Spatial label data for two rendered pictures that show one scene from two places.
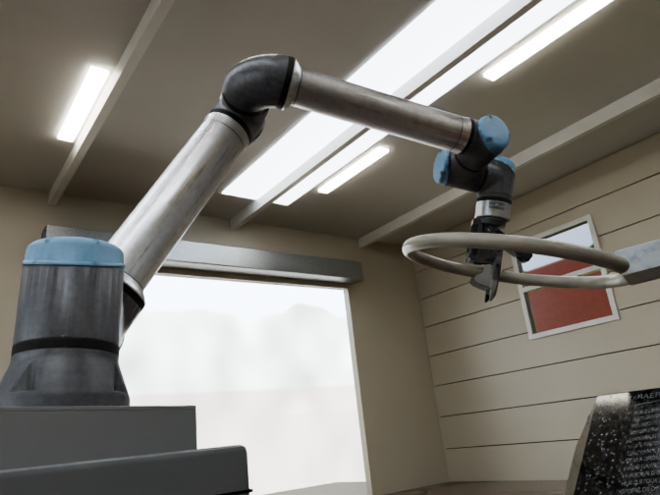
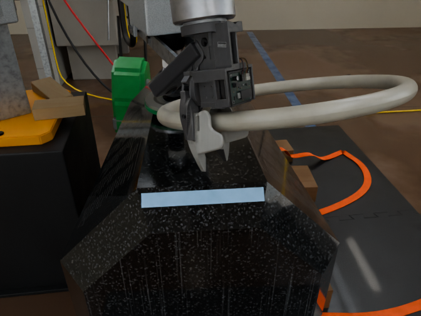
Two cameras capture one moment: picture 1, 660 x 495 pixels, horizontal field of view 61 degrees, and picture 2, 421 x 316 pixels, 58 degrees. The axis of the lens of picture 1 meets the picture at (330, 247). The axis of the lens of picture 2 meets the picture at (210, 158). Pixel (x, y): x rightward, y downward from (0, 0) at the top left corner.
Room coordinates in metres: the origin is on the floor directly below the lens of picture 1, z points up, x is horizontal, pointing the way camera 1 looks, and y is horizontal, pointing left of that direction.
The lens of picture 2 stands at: (1.87, -0.12, 1.47)
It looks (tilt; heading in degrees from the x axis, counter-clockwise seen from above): 32 degrees down; 214
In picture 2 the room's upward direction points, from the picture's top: straight up
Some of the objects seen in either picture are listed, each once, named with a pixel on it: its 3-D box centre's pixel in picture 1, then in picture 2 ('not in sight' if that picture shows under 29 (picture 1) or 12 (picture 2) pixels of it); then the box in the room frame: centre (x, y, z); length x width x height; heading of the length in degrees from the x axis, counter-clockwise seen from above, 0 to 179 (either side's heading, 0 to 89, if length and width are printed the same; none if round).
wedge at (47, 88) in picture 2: not in sight; (51, 89); (0.90, -1.66, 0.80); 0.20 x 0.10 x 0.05; 80
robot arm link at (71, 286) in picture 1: (73, 296); not in sight; (0.87, 0.42, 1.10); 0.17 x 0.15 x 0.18; 20
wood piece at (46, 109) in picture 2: not in sight; (59, 107); (1.01, -1.45, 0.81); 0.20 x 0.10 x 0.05; 139
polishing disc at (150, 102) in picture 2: not in sight; (173, 99); (0.85, -0.96, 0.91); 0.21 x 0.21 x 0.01
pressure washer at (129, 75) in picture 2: not in sight; (131, 78); (-0.13, -2.21, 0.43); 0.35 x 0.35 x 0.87; 26
